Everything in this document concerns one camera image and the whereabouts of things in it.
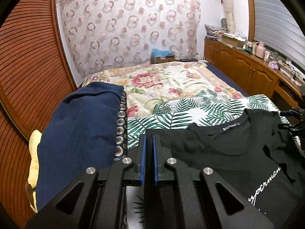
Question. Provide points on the circle print sheer curtain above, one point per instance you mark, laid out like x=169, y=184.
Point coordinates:
x=124, y=23

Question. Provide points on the open cardboard box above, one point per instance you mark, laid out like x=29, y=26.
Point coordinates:
x=232, y=40

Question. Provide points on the navy mattress cover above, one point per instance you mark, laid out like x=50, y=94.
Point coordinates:
x=226, y=78

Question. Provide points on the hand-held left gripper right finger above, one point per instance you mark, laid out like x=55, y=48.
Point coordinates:
x=156, y=159

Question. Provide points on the floral blanket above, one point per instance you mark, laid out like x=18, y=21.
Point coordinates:
x=152, y=81

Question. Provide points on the pink thermos jug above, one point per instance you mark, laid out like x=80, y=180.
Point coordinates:
x=260, y=50

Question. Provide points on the grey window blind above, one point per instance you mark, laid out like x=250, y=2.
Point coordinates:
x=278, y=16

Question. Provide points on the wooden window frame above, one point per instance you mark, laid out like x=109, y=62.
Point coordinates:
x=250, y=9

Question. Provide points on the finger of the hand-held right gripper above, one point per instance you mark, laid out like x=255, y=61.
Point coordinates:
x=296, y=112
x=292, y=128

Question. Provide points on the purple tissue pack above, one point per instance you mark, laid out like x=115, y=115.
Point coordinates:
x=273, y=65

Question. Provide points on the black flat box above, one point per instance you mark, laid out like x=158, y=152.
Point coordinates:
x=188, y=59

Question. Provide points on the black printed t-shirt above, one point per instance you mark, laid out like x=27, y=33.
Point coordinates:
x=214, y=152

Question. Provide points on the yellow cloth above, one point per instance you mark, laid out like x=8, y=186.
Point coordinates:
x=33, y=171

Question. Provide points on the wooden sideboard cabinet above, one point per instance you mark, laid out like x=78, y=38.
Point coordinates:
x=238, y=62

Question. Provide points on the leaf print bed sheet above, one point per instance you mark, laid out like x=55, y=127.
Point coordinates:
x=181, y=109

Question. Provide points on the green glass bottle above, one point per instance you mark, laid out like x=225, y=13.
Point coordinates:
x=275, y=56

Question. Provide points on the cardboard box with blue cloth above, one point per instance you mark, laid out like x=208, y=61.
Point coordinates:
x=162, y=57

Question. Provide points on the navy folded cloth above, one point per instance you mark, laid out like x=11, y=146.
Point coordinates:
x=83, y=124

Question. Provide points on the floral cushion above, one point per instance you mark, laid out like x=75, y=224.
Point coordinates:
x=214, y=29

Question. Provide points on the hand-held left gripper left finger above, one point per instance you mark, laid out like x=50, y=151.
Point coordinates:
x=143, y=159

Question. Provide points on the wooden slatted wardrobe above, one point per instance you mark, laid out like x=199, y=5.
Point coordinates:
x=28, y=64

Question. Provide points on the beige tied curtain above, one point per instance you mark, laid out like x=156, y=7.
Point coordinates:
x=228, y=9

